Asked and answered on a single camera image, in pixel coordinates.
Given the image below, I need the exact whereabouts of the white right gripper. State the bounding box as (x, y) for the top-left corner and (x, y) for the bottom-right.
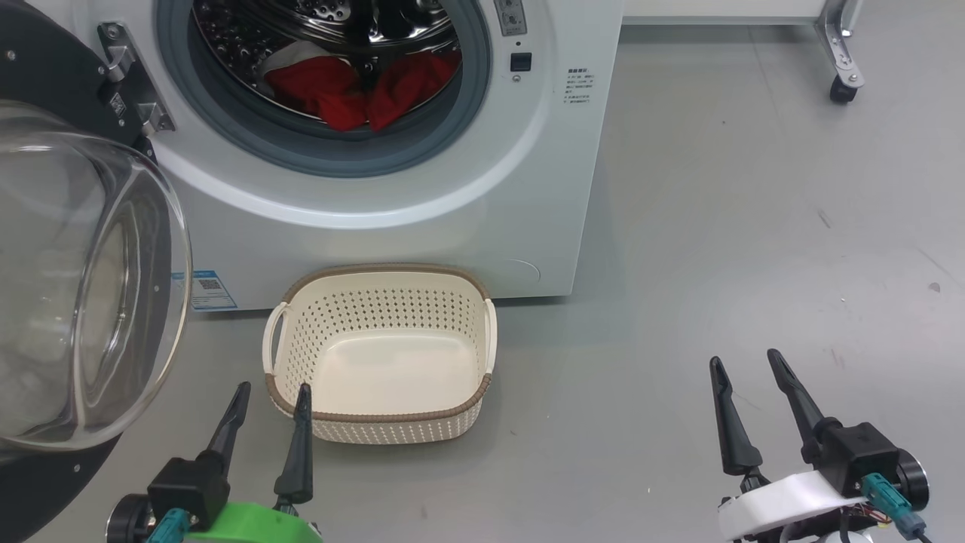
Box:
(709, 348), (894, 543)

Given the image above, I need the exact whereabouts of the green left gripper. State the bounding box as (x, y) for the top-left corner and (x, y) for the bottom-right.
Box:
(185, 382), (325, 543)

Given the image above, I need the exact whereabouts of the glass washing machine door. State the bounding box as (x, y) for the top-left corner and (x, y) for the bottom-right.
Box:
(0, 0), (194, 543)

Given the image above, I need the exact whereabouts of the red and white garment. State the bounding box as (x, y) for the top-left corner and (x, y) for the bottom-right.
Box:
(262, 50), (463, 133)

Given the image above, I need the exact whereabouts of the right gripper black motor cylinder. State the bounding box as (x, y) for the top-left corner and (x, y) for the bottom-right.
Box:
(896, 449), (930, 511)

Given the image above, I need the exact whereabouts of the gripper black motor cylinder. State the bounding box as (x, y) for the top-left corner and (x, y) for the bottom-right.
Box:
(896, 449), (930, 511)
(105, 493), (156, 543)

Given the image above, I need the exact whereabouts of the cream perforated laundry basket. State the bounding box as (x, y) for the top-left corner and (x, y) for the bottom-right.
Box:
(262, 263), (498, 446)

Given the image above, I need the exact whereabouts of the left gripper black motor cylinder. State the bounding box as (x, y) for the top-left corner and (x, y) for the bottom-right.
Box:
(105, 493), (156, 543)

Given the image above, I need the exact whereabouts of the white washing machine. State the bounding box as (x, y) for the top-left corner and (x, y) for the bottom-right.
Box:
(45, 0), (625, 311)

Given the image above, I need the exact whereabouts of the blue white energy label sticker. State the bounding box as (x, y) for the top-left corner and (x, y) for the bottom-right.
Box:
(172, 269), (238, 312)

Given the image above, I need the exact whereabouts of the metal leg with caster wheel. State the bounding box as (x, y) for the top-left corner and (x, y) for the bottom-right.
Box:
(814, 0), (866, 106)

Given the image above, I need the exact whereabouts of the white wheeled table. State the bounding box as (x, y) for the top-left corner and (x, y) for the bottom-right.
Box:
(622, 0), (830, 26)

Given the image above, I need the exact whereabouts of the grey warning label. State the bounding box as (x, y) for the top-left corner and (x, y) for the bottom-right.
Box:
(494, 0), (528, 37)

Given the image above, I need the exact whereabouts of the teal plug left camera cable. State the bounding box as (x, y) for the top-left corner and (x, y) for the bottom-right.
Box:
(146, 507), (191, 543)

